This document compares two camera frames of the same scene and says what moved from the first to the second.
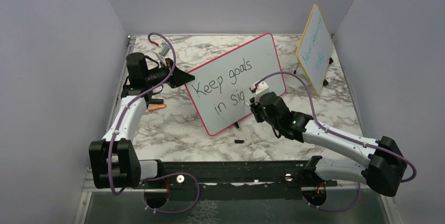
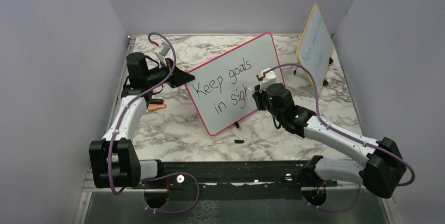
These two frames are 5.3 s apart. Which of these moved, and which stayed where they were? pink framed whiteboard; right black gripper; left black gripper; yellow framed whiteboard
Moved: right black gripper
Stayed: pink framed whiteboard; yellow framed whiteboard; left black gripper
